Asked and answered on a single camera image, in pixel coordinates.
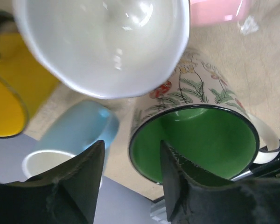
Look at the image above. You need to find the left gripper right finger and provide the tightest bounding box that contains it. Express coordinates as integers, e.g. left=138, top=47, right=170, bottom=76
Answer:
left=160, top=141, right=280, bottom=224

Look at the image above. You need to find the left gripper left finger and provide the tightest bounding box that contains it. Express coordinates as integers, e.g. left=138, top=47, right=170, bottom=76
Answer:
left=0, top=140, right=105, bottom=224

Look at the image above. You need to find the light blue mug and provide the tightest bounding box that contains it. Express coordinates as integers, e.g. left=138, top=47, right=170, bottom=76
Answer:
left=21, top=100, right=119, bottom=182

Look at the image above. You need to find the white floral mug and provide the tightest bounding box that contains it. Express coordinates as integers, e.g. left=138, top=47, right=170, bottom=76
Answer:
left=129, top=47, right=280, bottom=184

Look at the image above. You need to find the yellow mug black handle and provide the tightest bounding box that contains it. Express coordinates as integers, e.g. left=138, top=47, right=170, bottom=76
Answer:
left=0, top=11, right=59, bottom=138

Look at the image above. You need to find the pink faceted mug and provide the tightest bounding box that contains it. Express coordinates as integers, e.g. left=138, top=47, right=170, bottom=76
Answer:
left=13, top=0, right=252, bottom=100

